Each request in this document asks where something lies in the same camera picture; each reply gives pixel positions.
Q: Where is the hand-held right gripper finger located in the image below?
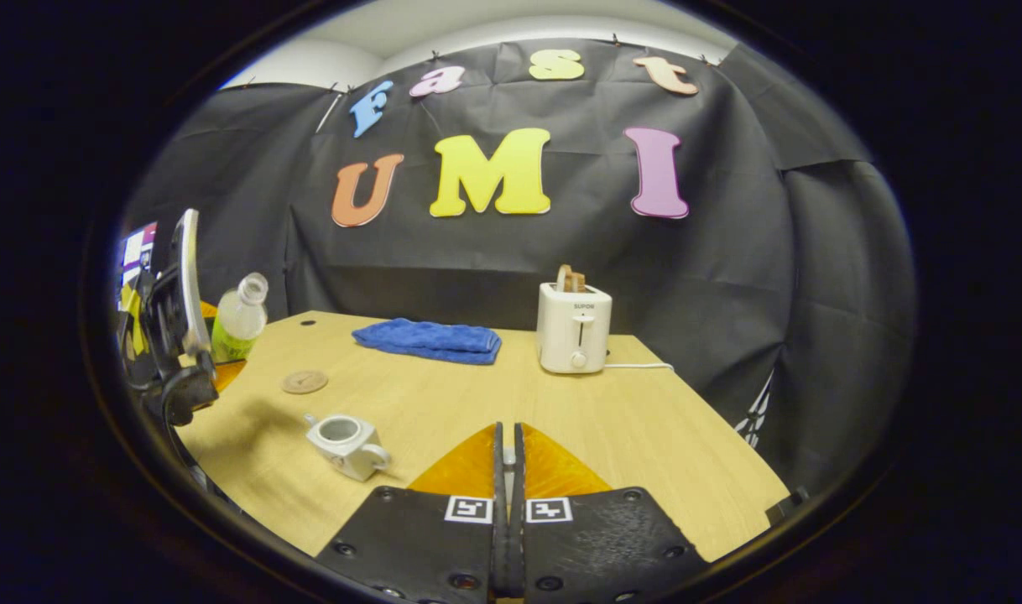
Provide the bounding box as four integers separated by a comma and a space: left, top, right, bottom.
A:
511, 422, 713, 601
314, 422, 505, 601

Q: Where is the green label water bottle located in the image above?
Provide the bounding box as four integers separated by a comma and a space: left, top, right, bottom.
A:
211, 272, 270, 364

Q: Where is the round brown coaster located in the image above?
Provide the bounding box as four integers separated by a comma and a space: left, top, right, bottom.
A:
281, 369, 330, 395

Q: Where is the white ceramic teacup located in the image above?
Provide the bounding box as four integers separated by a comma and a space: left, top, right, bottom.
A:
303, 413, 392, 482

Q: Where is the computer monitor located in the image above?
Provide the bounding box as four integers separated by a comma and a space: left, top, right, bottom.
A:
118, 221, 159, 290

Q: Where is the blue folded towel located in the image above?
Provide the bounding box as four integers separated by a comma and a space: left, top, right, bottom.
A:
352, 317, 503, 366

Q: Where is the white toaster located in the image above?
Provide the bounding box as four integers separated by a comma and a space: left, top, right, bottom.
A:
534, 282, 613, 375

